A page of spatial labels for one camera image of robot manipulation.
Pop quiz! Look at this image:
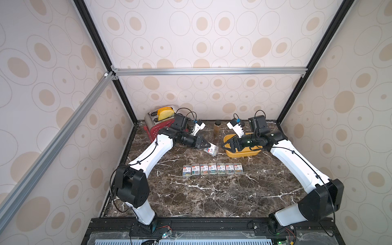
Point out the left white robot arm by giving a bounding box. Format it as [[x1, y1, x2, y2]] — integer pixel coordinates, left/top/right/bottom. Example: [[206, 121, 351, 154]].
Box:
[[111, 113, 211, 234]]

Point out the left cinnamon spice bottle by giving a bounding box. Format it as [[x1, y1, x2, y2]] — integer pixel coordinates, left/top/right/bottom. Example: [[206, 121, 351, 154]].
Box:
[[213, 120, 222, 137]]

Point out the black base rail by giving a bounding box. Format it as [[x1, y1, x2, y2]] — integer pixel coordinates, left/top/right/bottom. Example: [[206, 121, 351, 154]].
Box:
[[82, 217, 344, 245]]

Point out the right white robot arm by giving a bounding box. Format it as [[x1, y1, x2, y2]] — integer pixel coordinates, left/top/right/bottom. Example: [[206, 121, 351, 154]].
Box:
[[224, 115, 344, 234]]

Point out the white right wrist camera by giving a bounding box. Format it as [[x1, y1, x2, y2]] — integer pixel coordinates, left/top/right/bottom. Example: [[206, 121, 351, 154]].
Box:
[[227, 118, 245, 138]]

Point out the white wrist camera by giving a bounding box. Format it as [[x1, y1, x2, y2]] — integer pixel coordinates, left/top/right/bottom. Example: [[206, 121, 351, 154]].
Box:
[[191, 120, 206, 136], [227, 118, 245, 138]]

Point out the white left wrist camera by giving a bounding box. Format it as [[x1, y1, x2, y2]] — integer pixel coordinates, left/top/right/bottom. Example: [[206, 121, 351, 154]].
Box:
[[191, 120, 206, 136]]

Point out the yellow plastic storage tray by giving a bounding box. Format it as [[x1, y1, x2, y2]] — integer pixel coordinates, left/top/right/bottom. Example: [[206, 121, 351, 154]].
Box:
[[223, 134, 262, 158]]

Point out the red polka dot toaster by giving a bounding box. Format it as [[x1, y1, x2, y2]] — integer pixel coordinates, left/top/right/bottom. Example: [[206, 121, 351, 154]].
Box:
[[144, 105, 179, 142]]

